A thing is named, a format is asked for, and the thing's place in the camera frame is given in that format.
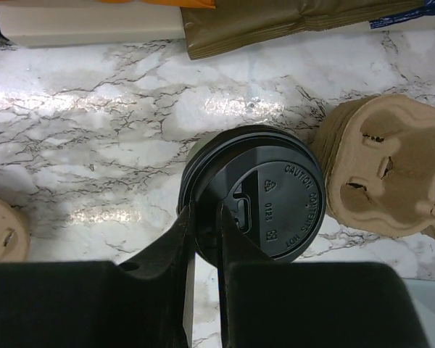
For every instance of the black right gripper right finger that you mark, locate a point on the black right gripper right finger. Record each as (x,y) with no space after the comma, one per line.
(265,303)

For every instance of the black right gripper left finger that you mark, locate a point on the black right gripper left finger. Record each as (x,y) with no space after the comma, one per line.
(146,301)

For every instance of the black plastic cup lid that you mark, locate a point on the black plastic cup lid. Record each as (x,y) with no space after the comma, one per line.
(269,180)

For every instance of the brown pulp cup carrier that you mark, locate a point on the brown pulp cup carrier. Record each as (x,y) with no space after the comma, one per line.
(14,234)

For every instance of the blue white paper bag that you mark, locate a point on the blue white paper bag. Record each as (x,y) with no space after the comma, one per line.
(423,295)

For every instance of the olive brown snack bag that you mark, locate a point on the olive brown snack bag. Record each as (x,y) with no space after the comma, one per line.
(235,24)

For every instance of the orange kettle chips bag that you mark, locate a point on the orange kettle chips bag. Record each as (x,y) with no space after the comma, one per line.
(191,4)

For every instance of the black and cream shelf rack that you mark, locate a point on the black and cream shelf rack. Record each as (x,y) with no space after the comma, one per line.
(103,23)

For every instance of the blue doritos bag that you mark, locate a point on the blue doritos bag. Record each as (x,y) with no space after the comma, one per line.
(427,10)

